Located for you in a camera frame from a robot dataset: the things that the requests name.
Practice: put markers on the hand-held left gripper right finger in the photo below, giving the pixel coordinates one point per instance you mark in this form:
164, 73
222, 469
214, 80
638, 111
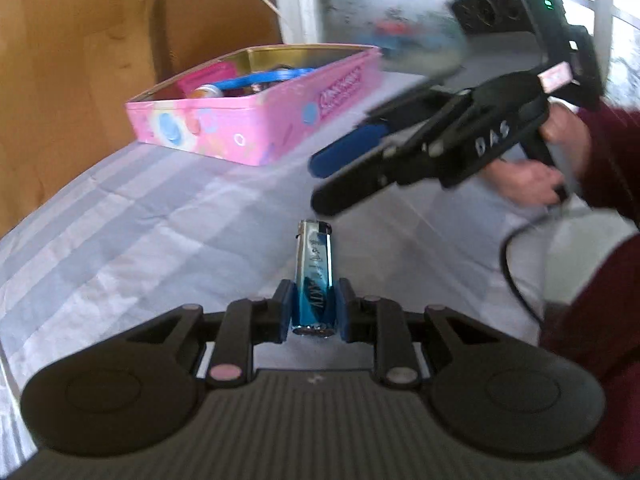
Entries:
344, 310

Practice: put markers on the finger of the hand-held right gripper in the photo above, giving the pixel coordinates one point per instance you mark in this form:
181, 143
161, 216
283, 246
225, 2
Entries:
350, 187
345, 147

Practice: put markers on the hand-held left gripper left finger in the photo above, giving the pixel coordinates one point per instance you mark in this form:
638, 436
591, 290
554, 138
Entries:
286, 310

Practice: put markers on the blue lighter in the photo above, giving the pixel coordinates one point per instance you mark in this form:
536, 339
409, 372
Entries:
315, 270

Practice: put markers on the pink tin box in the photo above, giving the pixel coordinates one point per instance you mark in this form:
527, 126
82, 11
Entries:
280, 120

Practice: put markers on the person's right forearm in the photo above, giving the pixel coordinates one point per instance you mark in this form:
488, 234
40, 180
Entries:
615, 175

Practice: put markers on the person's right hand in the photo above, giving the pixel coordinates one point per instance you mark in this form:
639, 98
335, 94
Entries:
570, 135

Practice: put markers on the blue plastic loop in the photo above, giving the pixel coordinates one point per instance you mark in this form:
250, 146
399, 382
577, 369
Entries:
270, 76

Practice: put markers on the white framed window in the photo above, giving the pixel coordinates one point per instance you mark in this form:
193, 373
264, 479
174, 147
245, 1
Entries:
350, 0

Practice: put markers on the small round tin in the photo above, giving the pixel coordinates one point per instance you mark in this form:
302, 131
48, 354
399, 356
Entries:
207, 91

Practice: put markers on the brown wooden chair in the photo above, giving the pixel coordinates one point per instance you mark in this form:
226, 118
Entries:
215, 25

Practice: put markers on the person's maroon clothing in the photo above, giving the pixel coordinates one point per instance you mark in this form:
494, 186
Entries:
610, 360

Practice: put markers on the wooden headboard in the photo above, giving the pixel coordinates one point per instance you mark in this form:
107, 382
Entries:
60, 60

